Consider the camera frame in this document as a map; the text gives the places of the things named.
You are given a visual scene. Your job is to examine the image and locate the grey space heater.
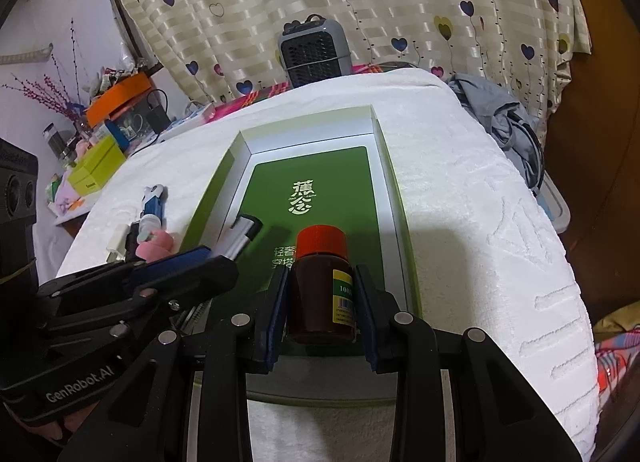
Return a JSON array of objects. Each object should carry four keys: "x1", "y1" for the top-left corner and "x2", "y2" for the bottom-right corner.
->
[{"x1": 278, "y1": 14, "x2": 352, "y2": 88}]

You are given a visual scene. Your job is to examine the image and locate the heart pattern curtain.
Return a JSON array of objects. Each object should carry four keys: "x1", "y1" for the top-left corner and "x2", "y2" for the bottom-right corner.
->
[{"x1": 121, "y1": 0, "x2": 591, "y2": 118}]

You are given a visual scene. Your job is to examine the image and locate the pink clip with mint pad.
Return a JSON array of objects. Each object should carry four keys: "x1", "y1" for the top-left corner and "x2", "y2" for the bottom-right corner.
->
[{"x1": 136, "y1": 229, "x2": 174, "y2": 263}]

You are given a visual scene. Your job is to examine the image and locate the wooden wardrobe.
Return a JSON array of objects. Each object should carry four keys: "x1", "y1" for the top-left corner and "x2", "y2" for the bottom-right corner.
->
[{"x1": 546, "y1": 0, "x2": 639, "y2": 320}]

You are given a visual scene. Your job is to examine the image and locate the green gift box tray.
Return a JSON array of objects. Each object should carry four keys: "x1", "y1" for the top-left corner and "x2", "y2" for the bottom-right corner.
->
[{"x1": 177, "y1": 104, "x2": 424, "y2": 410}]

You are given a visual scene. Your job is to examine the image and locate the orange lid storage box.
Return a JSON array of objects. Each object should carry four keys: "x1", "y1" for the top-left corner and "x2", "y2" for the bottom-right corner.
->
[{"x1": 86, "y1": 73, "x2": 171, "y2": 150}]

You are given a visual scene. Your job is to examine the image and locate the brown bottle red cap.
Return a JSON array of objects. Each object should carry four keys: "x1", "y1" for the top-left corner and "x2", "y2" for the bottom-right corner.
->
[{"x1": 293, "y1": 225, "x2": 356, "y2": 343}]

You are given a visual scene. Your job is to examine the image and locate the grey clothes pile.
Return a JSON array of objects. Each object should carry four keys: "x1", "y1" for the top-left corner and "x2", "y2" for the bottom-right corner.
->
[{"x1": 446, "y1": 73, "x2": 544, "y2": 196}]

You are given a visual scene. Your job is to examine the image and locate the lime green box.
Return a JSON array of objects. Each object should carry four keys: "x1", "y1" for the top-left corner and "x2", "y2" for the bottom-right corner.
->
[{"x1": 68, "y1": 136, "x2": 126, "y2": 196}]

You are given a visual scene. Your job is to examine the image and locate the black camera box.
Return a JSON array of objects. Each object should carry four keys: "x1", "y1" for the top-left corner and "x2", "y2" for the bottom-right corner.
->
[{"x1": 0, "y1": 139, "x2": 38, "y2": 290}]

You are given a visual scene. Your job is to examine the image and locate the dark glass jar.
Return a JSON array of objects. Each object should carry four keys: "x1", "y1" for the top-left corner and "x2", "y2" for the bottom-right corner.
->
[{"x1": 43, "y1": 123, "x2": 68, "y2": 161}]

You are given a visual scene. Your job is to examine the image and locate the purple flower branches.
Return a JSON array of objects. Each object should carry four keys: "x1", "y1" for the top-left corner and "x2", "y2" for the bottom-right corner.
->
[{"x1": 1, "y1": 20, "x2": 87, "y2": 122}]

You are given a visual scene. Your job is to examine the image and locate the blue usb stick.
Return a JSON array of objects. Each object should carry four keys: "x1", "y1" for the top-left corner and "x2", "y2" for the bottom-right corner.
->
[{"x1": 141, "y1": 185, "x2": 166, "y2": 220}]

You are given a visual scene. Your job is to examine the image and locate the white towel cover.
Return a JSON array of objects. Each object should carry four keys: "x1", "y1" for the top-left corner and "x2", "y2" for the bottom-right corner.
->
[{"x1": 60, "y1": 68, "x2": 599, "y2": 459}]

